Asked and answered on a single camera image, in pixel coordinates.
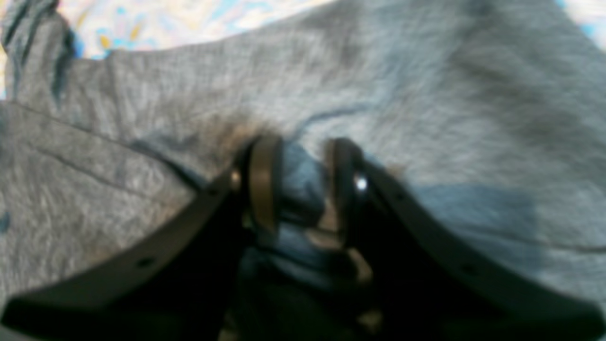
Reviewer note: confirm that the grey t-shirt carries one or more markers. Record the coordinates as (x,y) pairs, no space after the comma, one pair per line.
(492,110)

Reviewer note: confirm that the patterned colourful tablecloth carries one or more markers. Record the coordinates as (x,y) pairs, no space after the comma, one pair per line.
(170,24)

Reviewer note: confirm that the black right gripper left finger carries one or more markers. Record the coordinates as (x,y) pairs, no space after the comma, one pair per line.
(174,285)

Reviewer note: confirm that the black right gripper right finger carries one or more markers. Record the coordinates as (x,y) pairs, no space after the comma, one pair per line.
(431,284)

